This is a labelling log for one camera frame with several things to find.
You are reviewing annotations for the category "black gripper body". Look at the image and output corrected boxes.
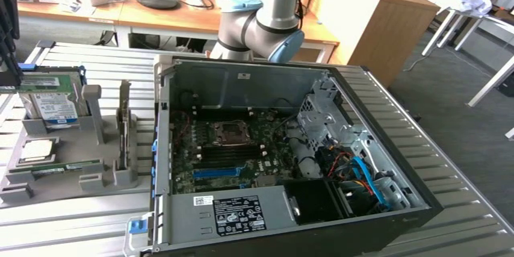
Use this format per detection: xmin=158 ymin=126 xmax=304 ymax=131
xmin=0 ymin=0 xmax=24 ymax=87

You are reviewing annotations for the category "green RAM stick white label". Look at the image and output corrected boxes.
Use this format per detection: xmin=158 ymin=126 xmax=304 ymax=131
xmin=0 ymin=76 xmax=61 ymax=93

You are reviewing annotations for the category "black RAM slot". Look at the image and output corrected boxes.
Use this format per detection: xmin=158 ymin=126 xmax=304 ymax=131
xmin=198 ymin=148 xmax=267 ymax=154
xmin=198 ymin=152 xmax=268 ymax=158
xmin=200 ymin=145 xmax=267 ymax=150
xmin=197 ymin=155 xmax=269 ymax=161

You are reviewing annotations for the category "hard disk blue white label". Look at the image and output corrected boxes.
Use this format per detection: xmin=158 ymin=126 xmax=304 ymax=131
xmin=18 ymin=69 xmax=88 ymax=125

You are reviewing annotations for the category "wooden desk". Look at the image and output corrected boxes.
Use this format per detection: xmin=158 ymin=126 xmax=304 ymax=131
xmin=17 ymin=0 xmax=341 ymax=63

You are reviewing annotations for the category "silver CPU chip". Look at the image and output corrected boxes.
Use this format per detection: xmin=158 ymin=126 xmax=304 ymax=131
xmin=17 ymin=139 xmax=56 ymax=162

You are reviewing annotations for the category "grey parts rack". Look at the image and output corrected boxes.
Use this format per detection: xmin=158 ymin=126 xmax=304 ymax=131
xmin=0 ymin=64 xmax=152 ymax=207

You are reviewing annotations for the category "dark green motherboard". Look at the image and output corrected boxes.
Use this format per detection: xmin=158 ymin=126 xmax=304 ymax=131
xmin=168 ymin=108 xmax=303 ymax=195

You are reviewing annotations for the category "CPU socket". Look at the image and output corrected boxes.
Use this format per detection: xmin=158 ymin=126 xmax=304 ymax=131
xmin=210 ymin=120 xmax=253 ymax=147

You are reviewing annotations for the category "blue expansion slot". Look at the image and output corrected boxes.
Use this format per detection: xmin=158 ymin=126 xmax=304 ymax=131
xmin=192 ymin=167 xmax=243 ymax=180

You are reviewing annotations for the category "blue case latch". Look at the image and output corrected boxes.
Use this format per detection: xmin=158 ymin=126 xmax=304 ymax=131
xmin=128 ymin=219 xmax=145 ymax=236

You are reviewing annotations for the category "grey power supply black label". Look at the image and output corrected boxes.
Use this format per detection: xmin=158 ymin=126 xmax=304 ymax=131
xmin=164 ymin=185 xmax=301 ymax=245

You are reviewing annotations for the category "metal disk bay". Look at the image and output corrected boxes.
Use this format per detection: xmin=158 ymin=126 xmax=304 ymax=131
xmin=295 ymin=76 xmax=419 ymax=210

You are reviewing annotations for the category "wooden cabinet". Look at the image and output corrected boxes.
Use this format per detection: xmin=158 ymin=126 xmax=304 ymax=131
xmin=301 ymin=0 xmax=441 ymax=87

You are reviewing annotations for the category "black open PC case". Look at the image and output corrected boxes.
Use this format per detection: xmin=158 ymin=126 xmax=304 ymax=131
xmin=122 ymin=54 xmax=444 ymax=257

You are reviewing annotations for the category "crumpled white plastic sheet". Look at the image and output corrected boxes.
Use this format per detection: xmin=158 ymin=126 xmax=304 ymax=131
xmin=425 ymin=0 xmax=494 ymax=17

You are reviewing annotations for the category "black computer tower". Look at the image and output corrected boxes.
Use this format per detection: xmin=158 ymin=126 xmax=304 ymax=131
xmin=495 ymin=72 xmax=514 ymax=98

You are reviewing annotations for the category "graphics card metal bracket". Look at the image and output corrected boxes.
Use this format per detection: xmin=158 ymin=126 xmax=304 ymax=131
xmin=114 ymin=79 xmax=133 ymax=174

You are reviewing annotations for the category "thin red wire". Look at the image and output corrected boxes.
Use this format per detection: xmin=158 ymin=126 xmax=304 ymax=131
xmin=172 ymin=111 xmax=192 ymax=145

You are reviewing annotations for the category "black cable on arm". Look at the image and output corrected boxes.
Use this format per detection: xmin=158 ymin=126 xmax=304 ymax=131
xmin=291 ymin=0 xmax=305 ymax=31

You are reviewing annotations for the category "grey wrapped wire bundle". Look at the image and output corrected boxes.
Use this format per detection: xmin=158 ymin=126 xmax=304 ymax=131
xmin=287 ymin=120 xmax=323 ymax=177

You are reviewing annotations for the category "orange red wire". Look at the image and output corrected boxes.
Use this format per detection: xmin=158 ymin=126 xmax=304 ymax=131
xmin=327 ymin=152 xmax=369 ymax=189

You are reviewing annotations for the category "blue flat wire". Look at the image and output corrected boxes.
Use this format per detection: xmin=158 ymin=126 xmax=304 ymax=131
xmin=351 ymin=155 xmax=393 ymax=213

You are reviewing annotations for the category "white frame table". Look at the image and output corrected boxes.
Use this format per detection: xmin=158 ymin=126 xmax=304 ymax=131
xmin=420 ymin=0 xmax=514 ymax=108

